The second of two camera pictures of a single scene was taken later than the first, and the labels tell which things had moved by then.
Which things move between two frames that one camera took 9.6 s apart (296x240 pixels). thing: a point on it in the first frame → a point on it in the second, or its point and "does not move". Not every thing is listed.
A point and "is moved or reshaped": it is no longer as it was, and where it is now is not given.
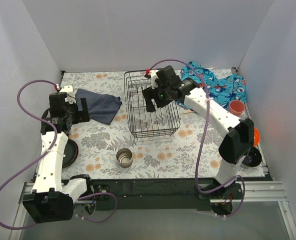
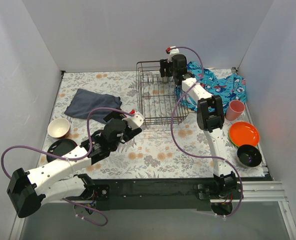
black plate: [253, 158] does not move
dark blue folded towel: [102, 108] does not move
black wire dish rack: [163, 122] is moved or reshaped
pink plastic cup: [236, 107] does not move
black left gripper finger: [83, 115] → [114, 114]
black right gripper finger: [148, 94] → [164, 63]
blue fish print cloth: [224, 89] does not move
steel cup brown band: [124, 157] is moved or reshaped
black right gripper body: [150, 92] → [164, 66]
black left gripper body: [82, 110] → [132, 132]
